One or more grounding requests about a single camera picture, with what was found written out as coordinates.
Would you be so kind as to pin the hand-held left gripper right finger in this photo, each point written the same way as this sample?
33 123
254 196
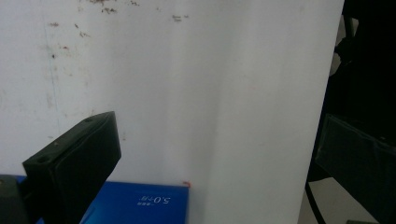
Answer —
361 165

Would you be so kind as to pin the white table mat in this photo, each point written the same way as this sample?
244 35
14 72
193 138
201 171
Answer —
186 93

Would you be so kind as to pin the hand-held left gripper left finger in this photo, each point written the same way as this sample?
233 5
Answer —
74 165

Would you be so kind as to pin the blue cardboard box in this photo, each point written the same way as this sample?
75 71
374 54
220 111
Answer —
140 208

